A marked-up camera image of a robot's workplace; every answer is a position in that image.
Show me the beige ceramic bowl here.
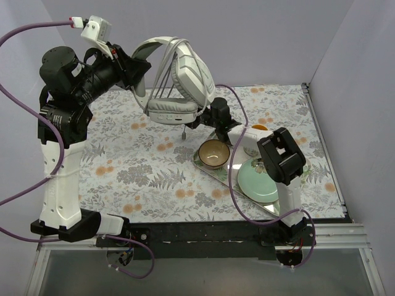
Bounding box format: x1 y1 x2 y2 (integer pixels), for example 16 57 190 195
197 139 230 170

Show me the orange small cup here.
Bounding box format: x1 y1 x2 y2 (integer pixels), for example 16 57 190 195
251 125 268 131

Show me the white over-ear headphones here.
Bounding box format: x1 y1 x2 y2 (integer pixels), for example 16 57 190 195
131 36 215 125

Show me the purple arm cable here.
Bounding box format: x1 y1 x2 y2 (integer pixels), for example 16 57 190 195
214 83 316 269
0 20 155 279

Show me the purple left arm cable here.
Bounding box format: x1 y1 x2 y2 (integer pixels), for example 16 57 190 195
0 20 155 279

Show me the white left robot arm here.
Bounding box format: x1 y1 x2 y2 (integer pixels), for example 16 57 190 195
30 44 151 247

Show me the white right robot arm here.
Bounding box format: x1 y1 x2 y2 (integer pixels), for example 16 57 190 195
187 97 307 245

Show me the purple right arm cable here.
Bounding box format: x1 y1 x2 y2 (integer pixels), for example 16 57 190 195
214 83 316 269

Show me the floral table mat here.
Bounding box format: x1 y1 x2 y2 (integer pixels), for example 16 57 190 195
78 85 346 223

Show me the green ceramic plate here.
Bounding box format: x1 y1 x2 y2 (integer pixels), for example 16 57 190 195
237 158 278 204

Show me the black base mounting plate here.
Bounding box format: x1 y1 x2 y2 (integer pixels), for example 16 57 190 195
95 223 312 261

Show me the aluminium frame rail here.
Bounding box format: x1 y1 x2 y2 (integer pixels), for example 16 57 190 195
36 223 370 252

